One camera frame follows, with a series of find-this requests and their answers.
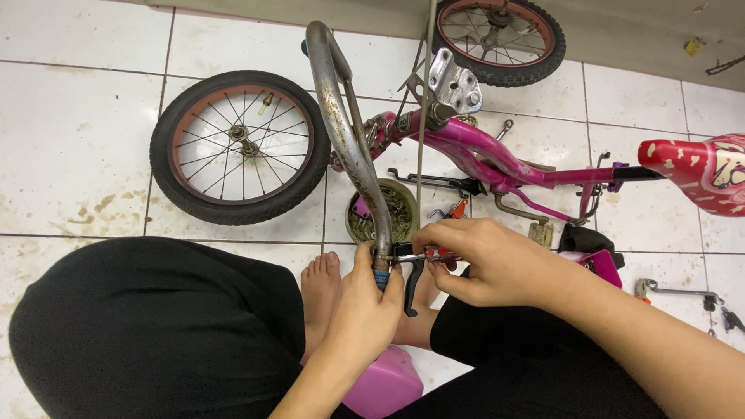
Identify person's right hand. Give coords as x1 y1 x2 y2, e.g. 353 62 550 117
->
411 218 577 309

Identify person's left hand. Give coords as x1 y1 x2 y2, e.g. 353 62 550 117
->
324 241 406 365

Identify red handled screwdriver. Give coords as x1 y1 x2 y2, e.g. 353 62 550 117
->
386 247 462 264

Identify rusty silver bicycle handlebar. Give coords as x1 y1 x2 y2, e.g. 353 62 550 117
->
305 20 395 274

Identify person's left foot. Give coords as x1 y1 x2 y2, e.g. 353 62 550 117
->
299 251 344 366

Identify person's foot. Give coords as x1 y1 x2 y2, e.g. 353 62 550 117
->
299 251 344 366
391 263 452 351

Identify beige bicycle pedal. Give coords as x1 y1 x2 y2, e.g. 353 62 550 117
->
528 221 554 249

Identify person's right foot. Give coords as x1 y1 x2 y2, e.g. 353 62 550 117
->
391 263 452 351

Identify black brake lever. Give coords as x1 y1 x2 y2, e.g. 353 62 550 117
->
392 242 430 319

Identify pink plastic stool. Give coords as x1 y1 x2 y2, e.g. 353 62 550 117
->
340 345 425 419

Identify black cloth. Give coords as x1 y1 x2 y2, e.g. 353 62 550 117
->
558 223 626 270

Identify black metal kickstand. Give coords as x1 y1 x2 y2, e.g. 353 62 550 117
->
388 167 489 199

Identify pink plastic bicycle part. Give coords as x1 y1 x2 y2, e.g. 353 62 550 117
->
561 249 624 289

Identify round bowl of screws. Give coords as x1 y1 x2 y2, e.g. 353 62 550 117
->
344 177 419 246

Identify purple seat clamp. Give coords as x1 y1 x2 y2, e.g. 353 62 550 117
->
606 161 631 194

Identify person's black trousers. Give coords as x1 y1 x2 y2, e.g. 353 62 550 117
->
8 235 667 419

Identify mounted black tyre bicycle wheel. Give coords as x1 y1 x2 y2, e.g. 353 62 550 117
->
431 0 567 88

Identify red patterned bicycle saddle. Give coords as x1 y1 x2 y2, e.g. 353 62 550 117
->
637 133 745 218

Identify loose black tyre bicycle wheel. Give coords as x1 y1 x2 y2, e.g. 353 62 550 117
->
149 70 332 227

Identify small black metal tools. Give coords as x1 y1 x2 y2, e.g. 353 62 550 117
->
701 294 745 339

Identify orange handled pliers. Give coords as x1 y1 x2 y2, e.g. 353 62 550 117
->
428 198 470 221

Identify pink bicycle frame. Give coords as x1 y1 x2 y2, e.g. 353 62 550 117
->
329 106 665 228

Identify thin grey brake cable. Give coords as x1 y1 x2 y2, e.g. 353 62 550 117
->
414 0 438 203

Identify chrome stem bracket plate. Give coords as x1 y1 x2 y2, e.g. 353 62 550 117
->
426 48 484 117

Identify black bicycle chain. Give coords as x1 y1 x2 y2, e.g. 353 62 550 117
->
705 55 745 77

